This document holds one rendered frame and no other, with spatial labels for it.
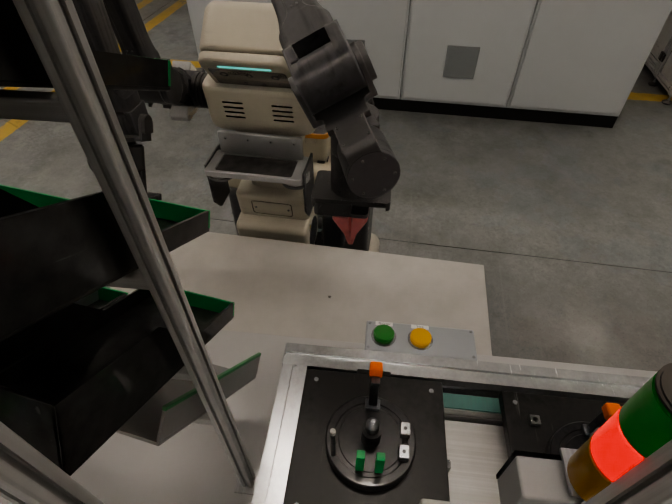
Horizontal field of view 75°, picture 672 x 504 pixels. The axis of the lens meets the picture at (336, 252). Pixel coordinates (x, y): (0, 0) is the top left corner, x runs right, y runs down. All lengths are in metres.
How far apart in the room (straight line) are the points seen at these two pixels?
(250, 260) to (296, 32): 0.73
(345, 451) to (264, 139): 0.76
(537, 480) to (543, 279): 2.01
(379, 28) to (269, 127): 2.34
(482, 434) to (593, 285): 1.78
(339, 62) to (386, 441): 0.54
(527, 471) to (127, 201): 0.42
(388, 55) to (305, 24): 2.96
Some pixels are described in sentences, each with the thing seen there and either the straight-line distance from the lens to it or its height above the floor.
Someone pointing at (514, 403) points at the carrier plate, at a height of 0.97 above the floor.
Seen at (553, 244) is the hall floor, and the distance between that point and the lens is 2.68.
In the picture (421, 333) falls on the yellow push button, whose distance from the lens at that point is 0.86.
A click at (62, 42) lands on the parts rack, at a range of 0.29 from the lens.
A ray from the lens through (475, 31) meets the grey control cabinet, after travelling 3.43.
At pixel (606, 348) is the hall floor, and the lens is 2.31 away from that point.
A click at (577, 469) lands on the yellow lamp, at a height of 1.28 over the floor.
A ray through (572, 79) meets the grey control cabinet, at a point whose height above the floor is 0.35.
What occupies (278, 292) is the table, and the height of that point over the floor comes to 0.86.
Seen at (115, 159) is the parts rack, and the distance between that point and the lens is 0.32.
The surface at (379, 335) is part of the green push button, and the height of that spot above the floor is 0.97.
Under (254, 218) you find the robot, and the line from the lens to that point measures 1.35.
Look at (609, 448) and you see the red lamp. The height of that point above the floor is 1.34.
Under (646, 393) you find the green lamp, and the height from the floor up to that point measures 1.40.
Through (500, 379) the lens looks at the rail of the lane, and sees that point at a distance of 0.86.
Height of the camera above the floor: 1.67
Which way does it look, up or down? 45 degrees down
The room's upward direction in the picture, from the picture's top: straight up
